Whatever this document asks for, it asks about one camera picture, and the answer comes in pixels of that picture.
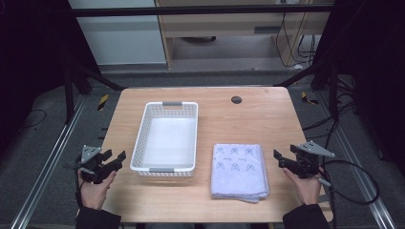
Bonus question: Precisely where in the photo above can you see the white plastic basket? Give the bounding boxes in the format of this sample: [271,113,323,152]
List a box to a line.
[129,100,200,178]

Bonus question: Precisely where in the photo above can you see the black metal stand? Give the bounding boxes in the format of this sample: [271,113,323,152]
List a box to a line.
[62,56,128,126]
[272,60,341,122]

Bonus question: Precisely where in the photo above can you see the white patterned towel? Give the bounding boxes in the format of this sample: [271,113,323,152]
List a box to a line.
[209,143,270,204]

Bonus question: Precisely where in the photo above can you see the person's right hand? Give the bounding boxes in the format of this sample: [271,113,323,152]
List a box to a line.
[282,166,325,206]

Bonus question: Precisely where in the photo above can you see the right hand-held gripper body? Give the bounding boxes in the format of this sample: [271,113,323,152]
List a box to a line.
[288,140,336,179]

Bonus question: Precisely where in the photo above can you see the yellow black hazard tape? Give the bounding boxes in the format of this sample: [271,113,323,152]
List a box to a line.
[300,91,320,106]
[96,94,110,112]

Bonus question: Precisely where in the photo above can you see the black curtain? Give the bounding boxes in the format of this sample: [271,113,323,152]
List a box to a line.
[0,0,102,154]
[312,0,405,176]

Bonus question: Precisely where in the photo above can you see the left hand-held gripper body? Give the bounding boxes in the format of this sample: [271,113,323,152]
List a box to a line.
[75,144,112,185]

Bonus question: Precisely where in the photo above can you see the black horizontal frame bar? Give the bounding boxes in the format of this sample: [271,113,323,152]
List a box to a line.
[71,3,336,18]

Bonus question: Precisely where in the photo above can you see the hanging black cables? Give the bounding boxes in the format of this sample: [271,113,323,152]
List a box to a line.
[274,12,317,69]

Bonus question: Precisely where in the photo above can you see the white cabinet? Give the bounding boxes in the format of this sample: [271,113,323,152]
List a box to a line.
[68,0,168,67]

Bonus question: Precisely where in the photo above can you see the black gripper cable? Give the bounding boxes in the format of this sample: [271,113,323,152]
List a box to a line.
[318,159,381,229]
[74,170,84,209]

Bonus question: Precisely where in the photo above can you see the thin black floor cable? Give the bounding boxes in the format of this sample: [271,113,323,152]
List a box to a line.
[19,109,48,131]

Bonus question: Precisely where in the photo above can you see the person's left hand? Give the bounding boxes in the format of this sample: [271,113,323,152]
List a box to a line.
[77,168,118,211]

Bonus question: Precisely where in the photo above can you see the light wooden desk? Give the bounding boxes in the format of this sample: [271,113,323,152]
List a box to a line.
[154,0,336,70]

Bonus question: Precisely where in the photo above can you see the black floor cables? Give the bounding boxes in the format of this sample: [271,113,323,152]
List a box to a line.
[301,75,362,141]

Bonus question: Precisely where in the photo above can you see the aluminium floor rail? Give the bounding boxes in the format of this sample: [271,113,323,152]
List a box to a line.
[11,94,88,229]
[317,91,398,229]

